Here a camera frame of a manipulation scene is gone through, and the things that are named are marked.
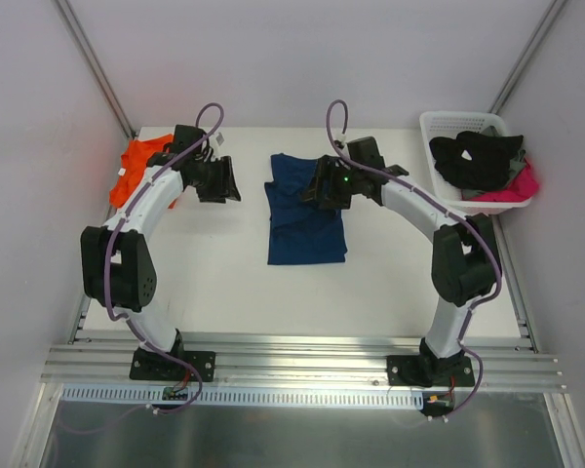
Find orange folded t-shirt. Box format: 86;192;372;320
109;134;173;209

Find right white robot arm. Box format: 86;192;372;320
300;136;502;388

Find white slotted cable duct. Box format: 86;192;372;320
61;384;423;410

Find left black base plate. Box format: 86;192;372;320
129;348;216;382

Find navy blue t-shirt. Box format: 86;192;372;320
264;153;347;266

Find left corner aluminium profile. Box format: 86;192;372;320
52;0;137;139

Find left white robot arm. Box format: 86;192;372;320
80;125;241;378

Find aluminium mounting rail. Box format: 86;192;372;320
41;331;570;393

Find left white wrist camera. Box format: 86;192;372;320
214;132;224;146

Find pink t-shirt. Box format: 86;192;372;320
461;159;540;203

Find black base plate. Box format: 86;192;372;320
129;348;216;382
386;353;475;388

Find black t-shirt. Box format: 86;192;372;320
429;131;524;192

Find right corner aluminium profile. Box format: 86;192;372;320
487;0;570;114

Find white plastic laundry basket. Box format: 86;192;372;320
419;111;539;215

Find corner aluminium profile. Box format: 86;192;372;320
487;0;570;114
52;0;137;139

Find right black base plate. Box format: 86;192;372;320
386;353;475;388

